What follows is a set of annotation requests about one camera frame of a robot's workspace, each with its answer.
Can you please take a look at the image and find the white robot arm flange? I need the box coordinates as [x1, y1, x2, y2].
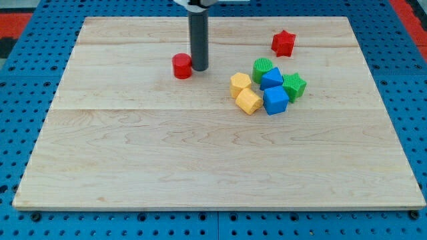
[173, 0, 250, 13]

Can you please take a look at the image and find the yellow heart block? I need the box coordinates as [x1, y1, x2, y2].
[235, 88, 264, 115]

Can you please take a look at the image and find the blue triangle block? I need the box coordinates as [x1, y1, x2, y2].
[260, 67, 284, 91]

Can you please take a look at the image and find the yellow hexagon block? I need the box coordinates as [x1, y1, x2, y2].
[230, 72, 252, 99]

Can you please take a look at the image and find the blue cube block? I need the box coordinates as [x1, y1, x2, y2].
[263, 86, 290, 115]

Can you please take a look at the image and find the red cylinder block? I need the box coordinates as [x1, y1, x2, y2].
[172, 53, 192, 79]

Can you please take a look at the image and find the green cylinder block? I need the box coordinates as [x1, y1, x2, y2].
[252, 57, 274, 84]

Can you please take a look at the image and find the green star block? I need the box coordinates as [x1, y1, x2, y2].
[282, 73, 307, 103]

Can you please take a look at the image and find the wooden board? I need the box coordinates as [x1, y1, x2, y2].
[13, 17, 426, 211]

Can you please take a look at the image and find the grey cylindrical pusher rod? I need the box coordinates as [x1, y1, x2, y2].
[188, 10, 209, 71]

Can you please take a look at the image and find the red star block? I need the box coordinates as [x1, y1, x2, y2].
[271, 30, 296, 57]

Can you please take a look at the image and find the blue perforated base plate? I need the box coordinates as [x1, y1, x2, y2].
[1, 0, 426, 239]

